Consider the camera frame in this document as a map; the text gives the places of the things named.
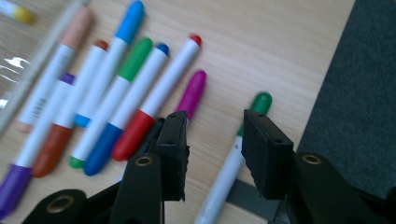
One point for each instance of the red marker pen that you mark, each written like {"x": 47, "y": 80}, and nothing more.
{"x": 132, "y": 137}

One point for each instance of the peach marker pen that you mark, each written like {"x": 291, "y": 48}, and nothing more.
{"x": 76, "y": 29}

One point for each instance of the yellow marker pen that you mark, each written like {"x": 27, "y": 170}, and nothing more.
{"x": 23, "y": 14}

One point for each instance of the brown marker pen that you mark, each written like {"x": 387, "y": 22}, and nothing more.
{"x": 51, "y": 151}

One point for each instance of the light green marker pen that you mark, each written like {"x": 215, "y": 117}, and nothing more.
{"x": 137, "y": 59}

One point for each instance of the purple marker pen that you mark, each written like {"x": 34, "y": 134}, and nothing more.
{"x": 14, "y": 189}

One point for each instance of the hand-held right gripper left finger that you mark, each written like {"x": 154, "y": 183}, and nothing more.
{"x": 174, "y": 155}

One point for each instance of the dark blue marker pen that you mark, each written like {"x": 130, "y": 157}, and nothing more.
{"x": 101, "y": 151}

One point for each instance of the magenta marker pen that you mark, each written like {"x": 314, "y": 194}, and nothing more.
{"x": 193, "y": 90}

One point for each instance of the light blue marker pen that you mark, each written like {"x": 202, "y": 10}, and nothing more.
{"x": 130, "y": 20}

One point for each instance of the clear plastic bag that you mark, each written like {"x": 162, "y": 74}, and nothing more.
{"x": 12, "y": 65}

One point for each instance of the dark green marker pen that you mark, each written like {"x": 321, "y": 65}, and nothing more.
{"x": 222, "y": 180}

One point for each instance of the black marker pen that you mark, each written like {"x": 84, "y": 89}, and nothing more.
{"x": 152, "y": 133}

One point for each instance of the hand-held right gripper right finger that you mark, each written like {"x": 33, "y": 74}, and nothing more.
{"x": 267, "y": 155}

